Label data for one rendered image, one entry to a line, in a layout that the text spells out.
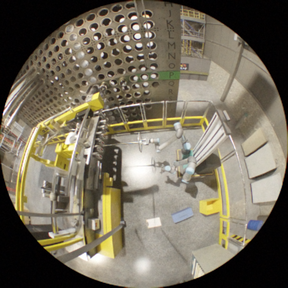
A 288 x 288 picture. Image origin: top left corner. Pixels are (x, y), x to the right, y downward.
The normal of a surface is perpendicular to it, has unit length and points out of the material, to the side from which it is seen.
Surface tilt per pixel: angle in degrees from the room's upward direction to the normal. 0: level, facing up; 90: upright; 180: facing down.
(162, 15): 90
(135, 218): 0
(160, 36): 90
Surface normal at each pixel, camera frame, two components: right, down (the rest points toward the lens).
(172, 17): 0.04, 0.88
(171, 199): -0.13, -0.46
